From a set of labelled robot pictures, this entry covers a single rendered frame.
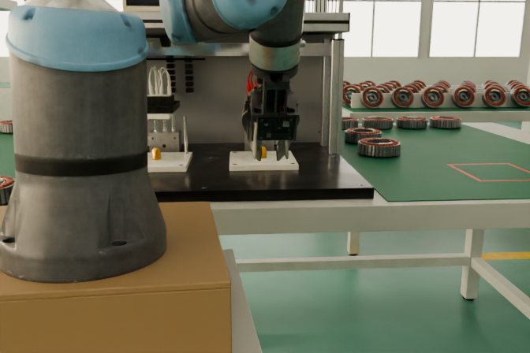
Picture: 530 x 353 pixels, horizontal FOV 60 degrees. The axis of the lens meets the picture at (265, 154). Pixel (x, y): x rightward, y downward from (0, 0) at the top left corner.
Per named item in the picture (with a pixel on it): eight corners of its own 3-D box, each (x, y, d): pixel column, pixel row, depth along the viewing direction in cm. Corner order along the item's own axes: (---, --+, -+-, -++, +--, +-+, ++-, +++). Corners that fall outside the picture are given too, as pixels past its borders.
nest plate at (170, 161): (186, 172, 98) (186, 165, 98) (114, 172, 97) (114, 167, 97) (192, 156, 113) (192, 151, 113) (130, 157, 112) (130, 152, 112)
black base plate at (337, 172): (374, 198, 87) (374, 187, 86) (25, 206, 83) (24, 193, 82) (326, 149, 133) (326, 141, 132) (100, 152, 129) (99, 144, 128)
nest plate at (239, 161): (298, 169, 100) (298, 164, 99) (229, 171, 99) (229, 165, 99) (290, 155, 114) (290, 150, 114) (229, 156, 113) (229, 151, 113)
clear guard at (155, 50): (204, 60, 86) (203, 27, 84) (73, 60, 84) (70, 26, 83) (213, 58, 118) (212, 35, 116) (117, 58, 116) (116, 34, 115)
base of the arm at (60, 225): (143, 285, 37) (142, 165, 36) (-42, 280, 37) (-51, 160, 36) (179, 228, 52) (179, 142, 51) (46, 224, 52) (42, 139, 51)
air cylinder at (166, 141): (179, 153, 117) (178, 131, 116) (149, 153, 117) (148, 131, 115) (181, 149, 122) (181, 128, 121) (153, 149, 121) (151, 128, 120)
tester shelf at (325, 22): (349, 31, 111) (350, 12, 110) (62, 31, 107) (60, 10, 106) (318, 38, 154) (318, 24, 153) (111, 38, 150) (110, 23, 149)
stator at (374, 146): (349, 151, 128) (350, 138, 128) (383, 148, 132) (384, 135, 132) (373, 159, 118) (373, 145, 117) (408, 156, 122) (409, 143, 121)
